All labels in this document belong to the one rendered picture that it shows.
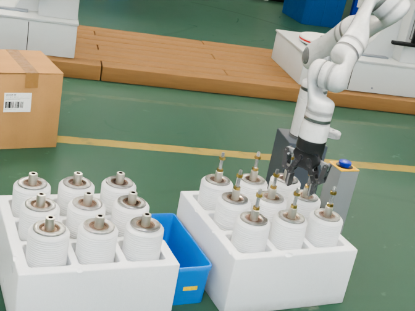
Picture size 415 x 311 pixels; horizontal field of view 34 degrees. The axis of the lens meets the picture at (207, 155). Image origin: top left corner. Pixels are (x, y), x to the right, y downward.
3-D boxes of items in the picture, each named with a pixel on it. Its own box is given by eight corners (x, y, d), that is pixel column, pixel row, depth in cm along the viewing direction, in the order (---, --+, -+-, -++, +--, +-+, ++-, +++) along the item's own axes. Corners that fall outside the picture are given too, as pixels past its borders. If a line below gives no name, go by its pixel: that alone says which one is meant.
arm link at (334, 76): (339, 81, 167) (367, 45, 173) (308, 70, 171) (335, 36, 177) (341, 101, 172) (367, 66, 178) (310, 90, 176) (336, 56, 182)
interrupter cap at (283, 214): (310, 223, 188) (310, 221, 187) (288, 226, 184) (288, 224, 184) (293, 210, 194) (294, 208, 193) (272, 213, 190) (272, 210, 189)
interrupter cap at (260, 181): (249, 187, 203) (250, 184, 203) (235, 176, 209) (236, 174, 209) (269, 184, 207) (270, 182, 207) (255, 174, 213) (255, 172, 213)
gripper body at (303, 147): (291, 131, 179) (283, 164, 183) (319, 144, 175) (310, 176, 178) (307, 127, 185) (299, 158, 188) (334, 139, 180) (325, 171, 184)
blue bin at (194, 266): (134, 248, 208) (139, 213, 203) (168, 246, 212) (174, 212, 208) (168, 307, 183) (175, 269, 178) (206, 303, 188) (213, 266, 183)
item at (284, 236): (300, 280, 194) (315, 224, 187) (273, 285, 189) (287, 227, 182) (281, 262, 201) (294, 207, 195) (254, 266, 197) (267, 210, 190)
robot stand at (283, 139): (260, 203, 253) (277, 128, 242) (295, 205, 256) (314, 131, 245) (270, 221, 240) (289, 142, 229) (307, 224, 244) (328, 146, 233)
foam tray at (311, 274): (171, 242, 215) (180, 190, 209) (278, 235, 232) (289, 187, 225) (222, 317, 183) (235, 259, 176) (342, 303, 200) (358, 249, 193)
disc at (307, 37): (291, 34, 419) (293, 27, 417) (337, 41, 426) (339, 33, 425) (308, 47, 391) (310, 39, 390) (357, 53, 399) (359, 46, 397)
